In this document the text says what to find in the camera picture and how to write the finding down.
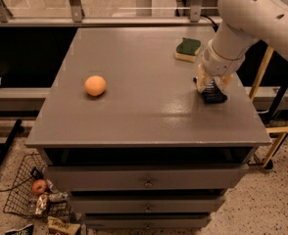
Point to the dark blue snack bag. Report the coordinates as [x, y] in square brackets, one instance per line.
[27, 230]

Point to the yellow snack bag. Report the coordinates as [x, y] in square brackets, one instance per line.
[59, 227]

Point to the dark blue rxbar wrapper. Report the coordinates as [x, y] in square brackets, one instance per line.
[212, 94]

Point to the black metal stand leg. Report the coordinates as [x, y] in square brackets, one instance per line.
[4, 147]

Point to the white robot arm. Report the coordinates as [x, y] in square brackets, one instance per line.
[243, 23]

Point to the shiny foil snack packet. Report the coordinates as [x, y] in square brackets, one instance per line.
[42, 204]

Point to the orange fruit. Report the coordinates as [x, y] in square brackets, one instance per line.
[95, 85]

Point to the green and yellow sponge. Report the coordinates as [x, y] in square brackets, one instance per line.
[187, 50]

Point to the red apple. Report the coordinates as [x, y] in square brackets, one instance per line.
[39, 186]

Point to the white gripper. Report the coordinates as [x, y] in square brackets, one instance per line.
[218, 64]

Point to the grey drawer cabinet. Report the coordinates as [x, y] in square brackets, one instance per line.
[148, 152]

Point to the black wire basket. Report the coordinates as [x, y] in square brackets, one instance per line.
[22, 201]

